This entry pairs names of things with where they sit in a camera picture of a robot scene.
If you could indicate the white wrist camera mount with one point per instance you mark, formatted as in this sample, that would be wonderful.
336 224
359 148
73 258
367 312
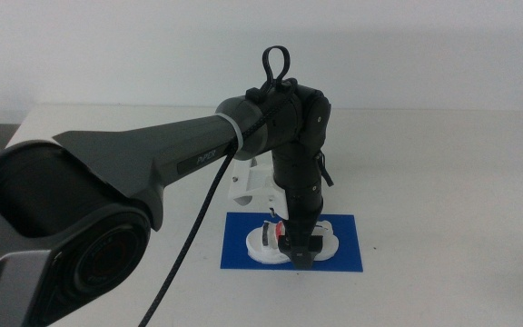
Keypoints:
252 181

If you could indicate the blue rectangular mat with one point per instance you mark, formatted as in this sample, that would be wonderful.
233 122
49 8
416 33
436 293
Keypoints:
239 236

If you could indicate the white zip tie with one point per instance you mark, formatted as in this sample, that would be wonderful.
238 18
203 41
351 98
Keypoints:
235 131

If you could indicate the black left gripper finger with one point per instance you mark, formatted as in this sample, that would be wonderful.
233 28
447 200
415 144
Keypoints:
302 262

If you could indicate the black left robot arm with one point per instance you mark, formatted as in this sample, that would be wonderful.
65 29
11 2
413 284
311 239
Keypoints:
107 181

